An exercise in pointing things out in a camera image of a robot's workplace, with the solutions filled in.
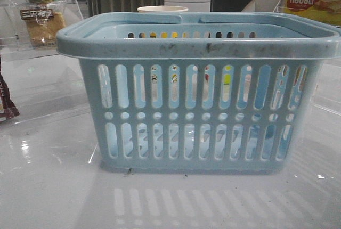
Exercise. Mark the dark red snack packet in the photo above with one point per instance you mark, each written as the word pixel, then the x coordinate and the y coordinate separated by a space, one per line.
pixel 8 108

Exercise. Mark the packaged bread slice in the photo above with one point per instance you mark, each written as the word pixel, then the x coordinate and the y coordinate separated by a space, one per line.
pixel 43 21

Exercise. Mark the light blue plastic basket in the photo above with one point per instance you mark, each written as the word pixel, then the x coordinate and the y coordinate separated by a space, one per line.
pixel 216 91

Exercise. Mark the clear acrylic display shelf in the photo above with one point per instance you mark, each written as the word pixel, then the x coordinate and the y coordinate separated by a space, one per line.
pixel 35 80

